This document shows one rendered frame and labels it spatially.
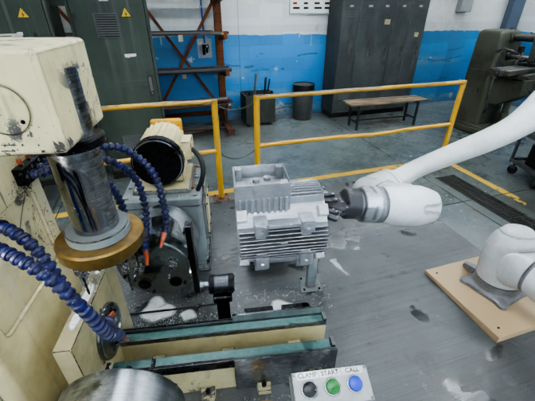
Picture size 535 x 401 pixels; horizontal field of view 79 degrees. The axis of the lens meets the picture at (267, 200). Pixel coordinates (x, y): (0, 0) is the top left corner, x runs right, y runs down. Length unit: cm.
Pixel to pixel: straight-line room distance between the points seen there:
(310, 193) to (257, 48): 528
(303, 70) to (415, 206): 554
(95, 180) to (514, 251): 127
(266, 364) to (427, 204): 61
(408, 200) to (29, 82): 75
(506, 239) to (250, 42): 510
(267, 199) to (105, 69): 329
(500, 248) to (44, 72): 135
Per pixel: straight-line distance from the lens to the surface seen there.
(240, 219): 69
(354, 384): 81
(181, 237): 107
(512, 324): 146
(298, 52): 618
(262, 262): 73
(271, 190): 69
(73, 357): 87
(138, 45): 380
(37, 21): 391
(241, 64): 589
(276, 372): 106
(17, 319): 93
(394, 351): 123
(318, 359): 104
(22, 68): 59
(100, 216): 74
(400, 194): 83
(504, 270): 142
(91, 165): 69
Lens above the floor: 176
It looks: 31 degrees down
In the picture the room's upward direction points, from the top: straight up
